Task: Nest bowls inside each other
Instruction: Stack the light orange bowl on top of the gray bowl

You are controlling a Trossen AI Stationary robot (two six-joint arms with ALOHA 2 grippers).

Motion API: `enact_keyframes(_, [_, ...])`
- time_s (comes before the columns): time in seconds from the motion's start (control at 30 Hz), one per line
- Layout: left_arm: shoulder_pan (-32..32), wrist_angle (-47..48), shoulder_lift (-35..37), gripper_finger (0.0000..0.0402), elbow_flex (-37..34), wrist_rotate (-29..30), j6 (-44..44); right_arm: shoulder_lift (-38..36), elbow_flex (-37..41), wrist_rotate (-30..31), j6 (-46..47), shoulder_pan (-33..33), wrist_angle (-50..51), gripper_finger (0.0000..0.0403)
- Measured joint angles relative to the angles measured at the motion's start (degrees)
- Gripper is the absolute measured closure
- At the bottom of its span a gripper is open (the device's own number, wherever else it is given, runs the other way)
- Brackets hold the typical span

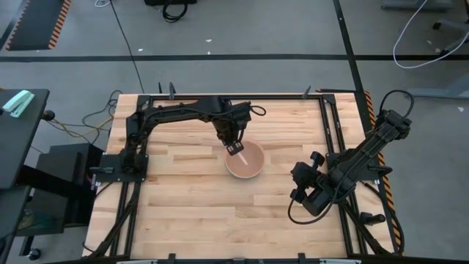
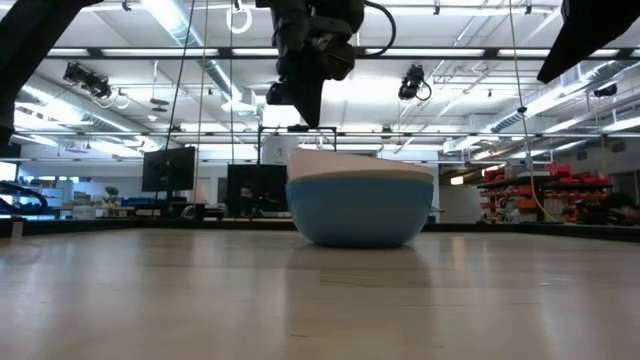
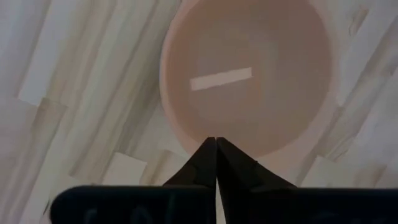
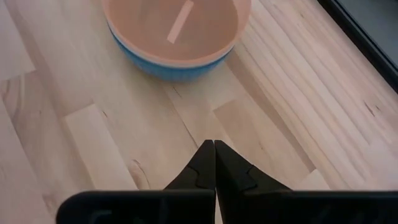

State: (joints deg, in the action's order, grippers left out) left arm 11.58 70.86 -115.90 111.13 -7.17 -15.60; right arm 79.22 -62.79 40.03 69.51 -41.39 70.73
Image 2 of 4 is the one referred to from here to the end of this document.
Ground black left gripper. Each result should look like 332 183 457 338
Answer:
265 0 366 130

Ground pale pink bowl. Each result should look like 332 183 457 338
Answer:
286 147 434 182

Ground large beige bowl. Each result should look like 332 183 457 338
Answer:
287 167 435 184

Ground light blue bowl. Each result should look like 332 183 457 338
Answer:
285 175 436 249

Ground black computer monitor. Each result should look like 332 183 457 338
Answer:
226 163 289 219
141 146 197 194

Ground shelf with red bins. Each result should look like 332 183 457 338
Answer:
477 162 614 225

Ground black metal frame stand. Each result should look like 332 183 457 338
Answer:
256 124 338 166

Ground black hanging camera with cable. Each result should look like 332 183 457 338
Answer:
397 63 433 103

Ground black left wrist cable loop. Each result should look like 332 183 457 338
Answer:
362 0 398 58

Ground thick black overhead frame bar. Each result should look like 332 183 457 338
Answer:
44 46 640 61

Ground black hanging cable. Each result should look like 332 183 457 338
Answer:
163 0 197 151

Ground thin black frame bar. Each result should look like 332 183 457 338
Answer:
14 130 640 139

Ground yellow hanging cable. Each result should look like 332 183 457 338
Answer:
508 0 559 224

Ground black hanging camera pair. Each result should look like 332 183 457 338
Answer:
62 61 113 100

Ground blue curved hoses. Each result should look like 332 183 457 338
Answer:
0 180 50 217

